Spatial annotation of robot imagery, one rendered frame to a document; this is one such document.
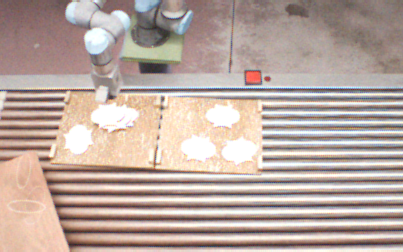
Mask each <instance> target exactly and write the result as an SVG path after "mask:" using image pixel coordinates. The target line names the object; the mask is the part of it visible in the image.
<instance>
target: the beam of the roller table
mask: <svg viewBox="0 0 403 252"><path fill-rule="evenodd" d="M261 76H262V85H252V86H245V76H244V73H148V74H121V77H122V82H123V84H122V87H121V89H120V90H119V91H197V90H315V91H399V90H403V74H376V73H339V74H261ZM265 76H269V77H270V78H271V81H270V82H266V81H264V77H265ZM1 91H7V92H23V91H96V90H95V88H94V85H93V81H92V79H91V74H87V75H0V92H1Z"/></svg>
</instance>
